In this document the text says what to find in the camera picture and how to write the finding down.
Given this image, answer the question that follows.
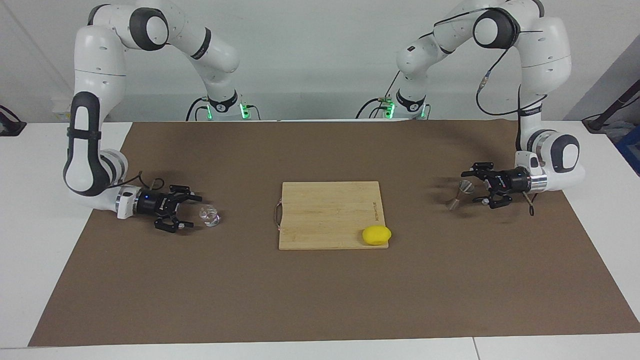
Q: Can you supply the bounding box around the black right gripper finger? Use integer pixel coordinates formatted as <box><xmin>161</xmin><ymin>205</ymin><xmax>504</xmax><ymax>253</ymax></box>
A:
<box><xmin>169</xmin><ymin>184</ymin><xmax>204</xmax><ymax>203</ymax></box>
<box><xmin>154</xmin><ymin>214</ymin><xmax>195</xmax><ymax>234</ymax></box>

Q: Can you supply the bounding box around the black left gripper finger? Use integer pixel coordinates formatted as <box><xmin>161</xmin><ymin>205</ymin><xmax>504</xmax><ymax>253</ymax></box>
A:
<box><xmin>474</xmin><ymin>191</ymin><xmax>513</xmax><ymax>210</ymax></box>
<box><xmin>460</xmin><ymin>162</ymin><xmax>497</xmax><ymax>182</ymax></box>

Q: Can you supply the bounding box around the steel double jigger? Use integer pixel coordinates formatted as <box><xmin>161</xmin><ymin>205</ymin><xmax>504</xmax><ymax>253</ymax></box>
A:
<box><xmin>446</xmin><ymin>180</ymin><xmax>476</xmax><ymax>211</ymax></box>

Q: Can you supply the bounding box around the small clear glass cup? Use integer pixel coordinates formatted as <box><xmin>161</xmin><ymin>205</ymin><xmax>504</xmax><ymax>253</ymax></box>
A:
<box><xmin>198</xmin><ymin>205</ymin><xmax>222</xmax><ymax>228</ymax></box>

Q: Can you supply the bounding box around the black stand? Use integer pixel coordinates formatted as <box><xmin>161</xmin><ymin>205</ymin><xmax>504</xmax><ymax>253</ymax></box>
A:
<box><xmin>582</xmin><ymin>80</ymin><xmax>640</xmax><ymax>133</ymax></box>

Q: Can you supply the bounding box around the blue box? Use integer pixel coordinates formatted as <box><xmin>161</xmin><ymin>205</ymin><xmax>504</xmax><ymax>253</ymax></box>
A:
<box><xmin>616</xmin><ymin>125</ymin><xmax>640</xmax><ymax>177</ymax></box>

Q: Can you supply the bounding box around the yellow lemon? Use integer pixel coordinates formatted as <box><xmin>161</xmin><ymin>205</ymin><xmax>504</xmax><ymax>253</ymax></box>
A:
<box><xmin>362</xmin><ymin>225</ymin><xmax>392</xmax><ymax>247</ymax></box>

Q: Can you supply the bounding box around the bamboo cutting board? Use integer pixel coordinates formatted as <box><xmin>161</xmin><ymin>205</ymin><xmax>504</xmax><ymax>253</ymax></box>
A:
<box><xmin>274</xmin><ymin>181</ymin><xmax>390</xmax><ymax>251</ymax></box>

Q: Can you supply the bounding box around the black desk object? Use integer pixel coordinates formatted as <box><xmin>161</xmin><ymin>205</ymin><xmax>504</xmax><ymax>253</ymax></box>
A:
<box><xmin>0</xmin><ymin>105</ymin><xmax>27</xmax><ymax>137</ymax></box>

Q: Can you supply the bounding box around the large brown table mat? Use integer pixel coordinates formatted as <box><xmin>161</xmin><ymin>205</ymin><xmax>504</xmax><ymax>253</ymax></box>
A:
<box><xmin>28</xmin><ymin>119</ymin><xmax>640</xmax><ymax>347</ymax></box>

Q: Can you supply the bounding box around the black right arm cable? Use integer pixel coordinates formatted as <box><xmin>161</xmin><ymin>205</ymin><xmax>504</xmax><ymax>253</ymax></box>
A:
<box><xmin>121</xmin><ymin>170</ymin><xmax>166</xmax><ymax>192</ymax></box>

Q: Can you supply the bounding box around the black base cable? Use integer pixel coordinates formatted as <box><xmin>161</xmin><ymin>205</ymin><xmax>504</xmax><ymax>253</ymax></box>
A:
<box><xmin>355</xmin><ymin>96</ymin><xmax>388</xmax><ymax>120</ymax></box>
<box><xmin>186</xmin><ymin>96</ymin><xmax>209</xmax><ymax>122</ymax></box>

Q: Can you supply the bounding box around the white wall socket box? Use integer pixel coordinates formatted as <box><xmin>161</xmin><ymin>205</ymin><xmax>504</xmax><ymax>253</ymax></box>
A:
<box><xmin>52</xmin><ymin>97</ymin><xmax>76</xmax><ymax>122</ymax></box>

